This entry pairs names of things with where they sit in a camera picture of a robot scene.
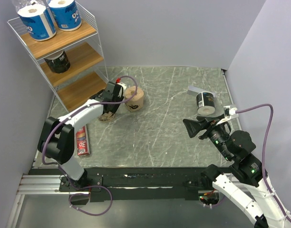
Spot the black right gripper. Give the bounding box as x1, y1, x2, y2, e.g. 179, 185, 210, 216
181, 113, 233, 160

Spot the black paper roll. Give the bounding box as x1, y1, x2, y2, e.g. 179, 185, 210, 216
196, 92, 215, 116
44, 50, 70, 74

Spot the brown paper roll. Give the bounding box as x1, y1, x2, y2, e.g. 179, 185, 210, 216
97, 112, 115, 123
124, 86, 145, 112

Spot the blue monster paper roll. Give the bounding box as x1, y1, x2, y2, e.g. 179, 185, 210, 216
47, 0, 82, 31

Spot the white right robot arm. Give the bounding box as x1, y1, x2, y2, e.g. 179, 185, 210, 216
183, 115, 291, 228

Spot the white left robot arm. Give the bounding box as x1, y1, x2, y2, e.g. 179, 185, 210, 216
38, 82, 126, 191

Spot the grey small box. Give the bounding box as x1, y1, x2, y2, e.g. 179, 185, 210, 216
187, 85, 216, 97

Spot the red toothpaste box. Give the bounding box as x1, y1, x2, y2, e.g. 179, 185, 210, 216
76, 125, 90, 157

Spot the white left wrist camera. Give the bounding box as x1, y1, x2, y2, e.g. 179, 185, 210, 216
116, 78, 127, 92

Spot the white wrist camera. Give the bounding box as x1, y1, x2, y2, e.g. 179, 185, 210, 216
116, 78, 127, 92
216, 104, 239, 125

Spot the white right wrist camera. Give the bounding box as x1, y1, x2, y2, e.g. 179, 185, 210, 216
216, 104, 239, 125

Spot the white wire wooden shelf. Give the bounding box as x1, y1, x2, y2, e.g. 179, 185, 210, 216
7, 3, 108, 112

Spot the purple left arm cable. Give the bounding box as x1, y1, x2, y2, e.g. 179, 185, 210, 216
41, 76, 138, 188

